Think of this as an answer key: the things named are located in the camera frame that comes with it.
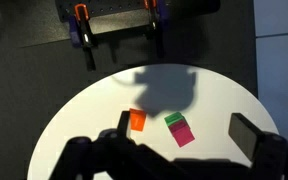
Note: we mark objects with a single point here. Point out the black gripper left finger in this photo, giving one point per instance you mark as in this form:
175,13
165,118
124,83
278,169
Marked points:
124,123

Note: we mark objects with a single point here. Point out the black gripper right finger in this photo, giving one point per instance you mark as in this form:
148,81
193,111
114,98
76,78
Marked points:
245,133

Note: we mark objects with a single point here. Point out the mulberry pink block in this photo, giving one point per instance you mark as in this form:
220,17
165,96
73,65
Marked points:
182,132

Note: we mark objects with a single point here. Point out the orange block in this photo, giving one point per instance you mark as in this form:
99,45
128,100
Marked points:
137,120

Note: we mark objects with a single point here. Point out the green block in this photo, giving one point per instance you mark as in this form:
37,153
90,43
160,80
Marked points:
173,118

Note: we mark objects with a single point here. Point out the orange purple spring clamp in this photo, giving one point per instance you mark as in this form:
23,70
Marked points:
84,30
154,18

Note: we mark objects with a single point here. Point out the black perforated metal plate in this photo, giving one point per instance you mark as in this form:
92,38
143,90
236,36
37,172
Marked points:
117,8

